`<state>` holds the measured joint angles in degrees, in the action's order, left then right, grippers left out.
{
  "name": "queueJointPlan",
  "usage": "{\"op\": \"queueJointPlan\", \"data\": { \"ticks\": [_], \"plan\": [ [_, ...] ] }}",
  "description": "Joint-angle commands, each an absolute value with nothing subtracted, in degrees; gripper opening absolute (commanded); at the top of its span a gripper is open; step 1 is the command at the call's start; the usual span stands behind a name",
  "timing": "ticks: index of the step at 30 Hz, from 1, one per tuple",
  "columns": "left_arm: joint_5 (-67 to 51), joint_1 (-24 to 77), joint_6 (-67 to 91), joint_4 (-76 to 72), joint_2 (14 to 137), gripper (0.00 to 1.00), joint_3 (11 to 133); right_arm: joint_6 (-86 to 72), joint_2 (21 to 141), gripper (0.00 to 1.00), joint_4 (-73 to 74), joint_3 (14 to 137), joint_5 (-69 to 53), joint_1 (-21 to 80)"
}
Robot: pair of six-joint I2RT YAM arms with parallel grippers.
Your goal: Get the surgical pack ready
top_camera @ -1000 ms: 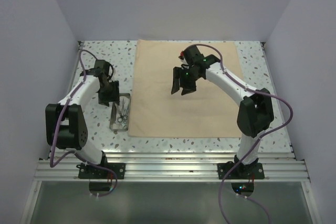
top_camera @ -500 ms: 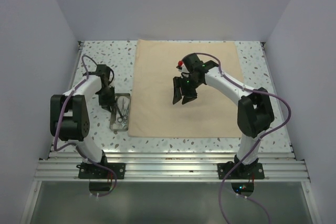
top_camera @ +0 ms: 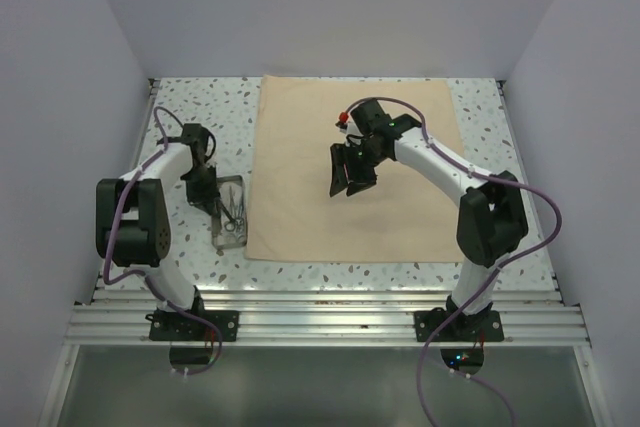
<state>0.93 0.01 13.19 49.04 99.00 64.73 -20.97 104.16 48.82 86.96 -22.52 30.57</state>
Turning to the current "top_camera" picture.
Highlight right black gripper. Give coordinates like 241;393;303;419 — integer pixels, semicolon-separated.
331;141;388;197

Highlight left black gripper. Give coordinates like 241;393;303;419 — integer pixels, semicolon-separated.
182;163;221;215

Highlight white sterile packet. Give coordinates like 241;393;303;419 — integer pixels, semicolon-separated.
211;216;247;250

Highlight steel scissors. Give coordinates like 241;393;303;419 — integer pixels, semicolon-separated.
223;185;242;221
223;206;245;236

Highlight metal instrument tray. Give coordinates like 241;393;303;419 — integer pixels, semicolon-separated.
211;175;247;250

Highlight beige cloth mat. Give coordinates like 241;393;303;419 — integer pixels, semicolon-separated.
246;76;464;263

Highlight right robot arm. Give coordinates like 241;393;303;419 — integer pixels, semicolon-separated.
329;97;529;340

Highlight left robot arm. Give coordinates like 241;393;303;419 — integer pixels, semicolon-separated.
95;123;220;340

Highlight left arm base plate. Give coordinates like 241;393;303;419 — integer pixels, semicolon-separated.
145;309;240;342

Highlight aluminium rail frame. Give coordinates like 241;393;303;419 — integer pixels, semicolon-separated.
41;77;611;426

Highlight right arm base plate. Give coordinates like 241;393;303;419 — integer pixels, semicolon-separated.
413;307;505;343

